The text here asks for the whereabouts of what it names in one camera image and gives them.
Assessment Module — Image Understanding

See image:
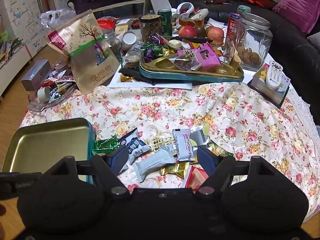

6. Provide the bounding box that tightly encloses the yellow patterned snack packet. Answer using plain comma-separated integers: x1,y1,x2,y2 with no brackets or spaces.
213,144,235,157

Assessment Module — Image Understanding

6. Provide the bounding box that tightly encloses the white cup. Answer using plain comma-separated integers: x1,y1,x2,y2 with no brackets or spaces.
122,31,137,50

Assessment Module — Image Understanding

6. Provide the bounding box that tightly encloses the silver snack packet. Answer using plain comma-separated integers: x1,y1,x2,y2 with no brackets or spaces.
191,127,209,147

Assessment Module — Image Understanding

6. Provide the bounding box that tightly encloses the pink cushion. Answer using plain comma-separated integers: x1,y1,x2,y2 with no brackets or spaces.
272,0,320,34

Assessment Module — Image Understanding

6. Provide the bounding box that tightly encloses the pink snack packet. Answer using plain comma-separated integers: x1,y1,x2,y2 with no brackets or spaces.
177,42,222,68

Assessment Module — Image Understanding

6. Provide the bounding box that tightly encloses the box with yellow figure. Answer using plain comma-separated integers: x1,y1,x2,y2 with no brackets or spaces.
247,64,291,109

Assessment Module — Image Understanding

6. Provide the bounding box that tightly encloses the low white shelf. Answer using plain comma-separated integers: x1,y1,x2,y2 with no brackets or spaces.
0,44,32,97

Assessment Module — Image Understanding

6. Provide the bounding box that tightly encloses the gold foil snack packet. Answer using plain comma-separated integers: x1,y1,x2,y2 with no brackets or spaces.
159,162,192,180

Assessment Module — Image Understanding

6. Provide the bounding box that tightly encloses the clear tape roll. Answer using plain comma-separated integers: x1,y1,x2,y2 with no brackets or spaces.
37,86,52,102

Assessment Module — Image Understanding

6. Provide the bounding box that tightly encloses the clear plastic nut jar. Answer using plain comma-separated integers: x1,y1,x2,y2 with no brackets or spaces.
139,14,162,43

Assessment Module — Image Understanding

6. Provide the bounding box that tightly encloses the teal metal tin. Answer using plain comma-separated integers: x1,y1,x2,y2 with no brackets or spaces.
139,52,244,82

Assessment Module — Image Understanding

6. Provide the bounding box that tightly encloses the white cabinet with drawings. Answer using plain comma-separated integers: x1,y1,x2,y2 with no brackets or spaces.
0,0,48,53

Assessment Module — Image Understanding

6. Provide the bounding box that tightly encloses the grey cushion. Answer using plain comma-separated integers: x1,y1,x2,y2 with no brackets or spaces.
307,32,320,53

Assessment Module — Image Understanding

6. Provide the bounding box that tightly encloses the black pen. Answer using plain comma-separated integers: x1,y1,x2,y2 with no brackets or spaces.
169,36,213,43

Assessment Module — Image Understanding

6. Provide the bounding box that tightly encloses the gold metal tin tray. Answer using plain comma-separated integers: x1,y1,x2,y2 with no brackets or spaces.
2,117,96,183

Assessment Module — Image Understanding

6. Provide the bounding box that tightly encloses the pile of wrapped candies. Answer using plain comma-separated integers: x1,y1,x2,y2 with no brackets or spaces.
140,34,225,72

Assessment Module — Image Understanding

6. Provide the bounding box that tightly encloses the glass plate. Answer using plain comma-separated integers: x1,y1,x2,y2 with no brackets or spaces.
27,80,78,112

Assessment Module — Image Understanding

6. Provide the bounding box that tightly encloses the white remote control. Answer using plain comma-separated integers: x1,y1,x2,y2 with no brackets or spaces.
265,60,284,90

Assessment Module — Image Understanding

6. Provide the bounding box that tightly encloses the desk calendar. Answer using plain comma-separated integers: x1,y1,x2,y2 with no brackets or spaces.
143,0,173,16

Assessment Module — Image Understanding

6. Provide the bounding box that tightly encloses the clear plastic bag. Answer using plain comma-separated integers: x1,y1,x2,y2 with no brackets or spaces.
39,9,76,30

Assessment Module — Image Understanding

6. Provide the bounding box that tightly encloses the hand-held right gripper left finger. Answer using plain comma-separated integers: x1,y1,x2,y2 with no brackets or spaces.
42,145,130,196

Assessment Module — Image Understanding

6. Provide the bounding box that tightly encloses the dark blue white snack packet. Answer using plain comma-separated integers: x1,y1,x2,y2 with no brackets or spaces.
118,129,152,165

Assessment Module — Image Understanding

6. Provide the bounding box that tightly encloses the grey cardboard box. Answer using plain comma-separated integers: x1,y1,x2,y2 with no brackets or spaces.
21,60,53,91

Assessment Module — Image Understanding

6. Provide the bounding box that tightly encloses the red white snack packet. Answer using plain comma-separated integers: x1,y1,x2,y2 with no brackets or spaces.
184,166,208,189

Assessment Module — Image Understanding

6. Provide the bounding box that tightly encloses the green drink can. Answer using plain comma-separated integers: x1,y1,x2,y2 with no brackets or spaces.
157,9,173,37

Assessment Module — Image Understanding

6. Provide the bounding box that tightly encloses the floral tablecloth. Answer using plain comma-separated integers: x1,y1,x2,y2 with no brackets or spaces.
20,81,320,223

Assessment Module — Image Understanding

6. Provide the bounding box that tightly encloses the small glass jar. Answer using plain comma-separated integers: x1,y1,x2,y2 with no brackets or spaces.
125,42,143,68

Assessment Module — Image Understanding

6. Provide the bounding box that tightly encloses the large glass jar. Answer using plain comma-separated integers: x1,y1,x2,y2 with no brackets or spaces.
224,12,273,71

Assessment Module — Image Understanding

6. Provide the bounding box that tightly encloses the white snack packet dark print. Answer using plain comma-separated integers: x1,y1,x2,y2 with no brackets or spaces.
172,128,197,163

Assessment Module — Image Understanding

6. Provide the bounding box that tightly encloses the grey white bar packet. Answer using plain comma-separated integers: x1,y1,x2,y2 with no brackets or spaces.
132,146,176,183

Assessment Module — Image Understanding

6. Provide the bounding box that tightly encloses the brown paper bag tree print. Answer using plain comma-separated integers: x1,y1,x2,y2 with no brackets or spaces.
46,9,121,93

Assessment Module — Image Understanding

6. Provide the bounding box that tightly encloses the red labelled jar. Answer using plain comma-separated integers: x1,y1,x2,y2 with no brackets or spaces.
227,12,242,41

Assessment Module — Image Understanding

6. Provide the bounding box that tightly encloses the green foil snack packet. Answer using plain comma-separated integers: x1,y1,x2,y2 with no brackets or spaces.
92,136,118,156

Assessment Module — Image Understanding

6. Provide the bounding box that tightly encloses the red apple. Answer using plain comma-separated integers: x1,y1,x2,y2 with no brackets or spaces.
178,25,198,38
207,27,225,45

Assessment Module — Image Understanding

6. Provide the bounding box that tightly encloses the pile of mixed snack packets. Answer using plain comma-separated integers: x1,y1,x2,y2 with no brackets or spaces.
39,65,78,103

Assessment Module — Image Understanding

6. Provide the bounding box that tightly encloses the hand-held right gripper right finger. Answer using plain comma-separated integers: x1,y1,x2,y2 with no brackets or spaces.
196,146,284,196

